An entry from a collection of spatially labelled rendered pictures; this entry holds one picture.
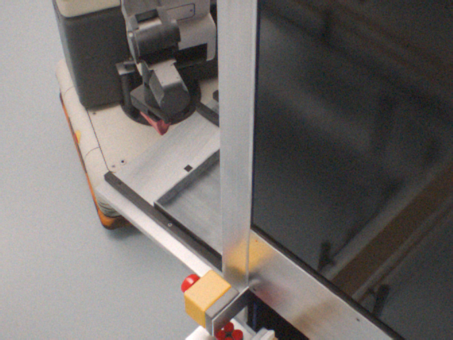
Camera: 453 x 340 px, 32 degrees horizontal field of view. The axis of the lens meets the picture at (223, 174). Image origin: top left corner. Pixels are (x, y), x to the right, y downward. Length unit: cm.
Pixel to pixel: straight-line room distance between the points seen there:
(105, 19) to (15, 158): 78
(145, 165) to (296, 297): 60
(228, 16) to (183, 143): 86
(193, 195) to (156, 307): 92
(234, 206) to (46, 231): 160
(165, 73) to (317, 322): 49
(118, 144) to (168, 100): 126
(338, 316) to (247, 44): 48
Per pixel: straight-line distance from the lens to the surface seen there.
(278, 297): 138
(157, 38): 138
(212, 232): 167
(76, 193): 289
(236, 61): 103
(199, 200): 172
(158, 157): 180
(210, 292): 142
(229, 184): 124
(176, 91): 138
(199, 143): 182
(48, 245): 278
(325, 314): 129
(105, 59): 258
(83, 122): 272
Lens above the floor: 227
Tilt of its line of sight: 52 degrees down
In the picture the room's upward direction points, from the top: 1 degrees counter-clockwise
